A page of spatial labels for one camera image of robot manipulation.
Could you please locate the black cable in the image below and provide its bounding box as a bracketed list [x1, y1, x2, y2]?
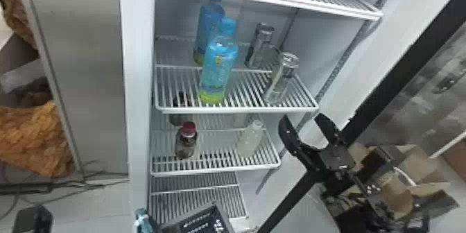
[0, 170, 129, 200]

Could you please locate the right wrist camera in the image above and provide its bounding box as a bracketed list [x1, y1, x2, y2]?
[359, 148, 393, 186]

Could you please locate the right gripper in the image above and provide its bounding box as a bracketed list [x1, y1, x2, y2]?
[277, 112, 368, 196]

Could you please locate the clear bottle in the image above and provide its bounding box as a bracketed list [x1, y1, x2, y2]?
[235, 119, 265, 158]

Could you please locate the blue bottle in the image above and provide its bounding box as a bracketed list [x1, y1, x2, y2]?
[192, 0, 226, 67]
[132, 207, 155, 233]
[198, 17, 240, 105]

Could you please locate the black basket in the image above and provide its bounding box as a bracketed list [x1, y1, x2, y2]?
[158, 202, 235, 233]

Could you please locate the white fridge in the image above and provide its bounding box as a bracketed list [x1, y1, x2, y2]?
[13, 0, 466, 233]

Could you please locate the dark can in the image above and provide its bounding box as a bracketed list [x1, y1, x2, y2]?
[244, 22, 276, 70]

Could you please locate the orange woven cloth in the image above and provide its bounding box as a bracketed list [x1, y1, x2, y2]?
[0, 99, 76, 178]

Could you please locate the brown bottle with red cap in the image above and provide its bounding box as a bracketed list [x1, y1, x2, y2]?
[173, 121, 200, 160]

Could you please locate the cardboard box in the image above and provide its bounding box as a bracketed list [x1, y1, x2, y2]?
[345, 142, 460, 225]

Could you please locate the silver can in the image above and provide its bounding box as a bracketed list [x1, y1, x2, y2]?
[262, 51, 300, 105]

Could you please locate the fridge door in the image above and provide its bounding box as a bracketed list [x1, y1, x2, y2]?
[256, 0, 466, 233]

